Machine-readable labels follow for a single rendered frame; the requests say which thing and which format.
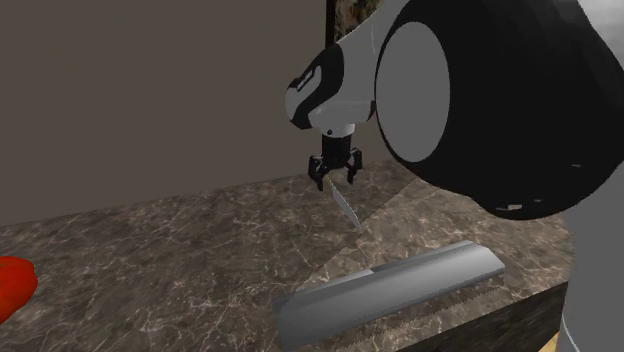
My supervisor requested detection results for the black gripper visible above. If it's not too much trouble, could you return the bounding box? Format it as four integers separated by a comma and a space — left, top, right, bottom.
307, 134, 364, 192

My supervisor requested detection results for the large grey serrated knife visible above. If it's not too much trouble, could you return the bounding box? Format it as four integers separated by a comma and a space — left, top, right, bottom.
272, 239, 507, 352

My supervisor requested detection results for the red rounded object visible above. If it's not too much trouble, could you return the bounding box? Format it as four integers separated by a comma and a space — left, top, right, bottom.
0, 255, 40, 326

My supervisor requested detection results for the small silver knife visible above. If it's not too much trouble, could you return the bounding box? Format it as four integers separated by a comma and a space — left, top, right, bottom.
328, 179, 363, 236

